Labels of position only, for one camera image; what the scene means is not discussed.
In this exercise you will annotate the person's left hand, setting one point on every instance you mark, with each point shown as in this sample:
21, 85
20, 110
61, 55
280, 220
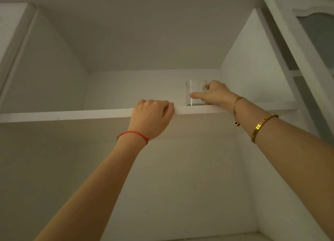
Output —
150, 119

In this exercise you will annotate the person's right hand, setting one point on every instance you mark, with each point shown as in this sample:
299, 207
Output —
218, 93

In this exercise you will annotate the person's left thumb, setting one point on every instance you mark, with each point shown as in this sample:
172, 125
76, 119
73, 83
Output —
169, 110

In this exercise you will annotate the person's right thumb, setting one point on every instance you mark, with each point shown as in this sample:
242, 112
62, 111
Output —
199, 94

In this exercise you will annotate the clear drinking glass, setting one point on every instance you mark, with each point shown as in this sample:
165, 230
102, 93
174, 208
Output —
195, 93

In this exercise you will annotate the person's left forearm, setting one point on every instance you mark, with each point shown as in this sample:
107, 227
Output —
91, 193

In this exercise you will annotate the person's right forearm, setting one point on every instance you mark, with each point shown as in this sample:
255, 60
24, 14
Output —
292, 154

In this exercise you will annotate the white cabinet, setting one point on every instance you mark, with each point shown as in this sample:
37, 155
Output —
156, 53

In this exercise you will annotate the white cabinet shelf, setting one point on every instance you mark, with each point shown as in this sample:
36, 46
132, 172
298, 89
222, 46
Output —
78, 115

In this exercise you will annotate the white glass cabinet door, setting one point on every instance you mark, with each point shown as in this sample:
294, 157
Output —
305, 53

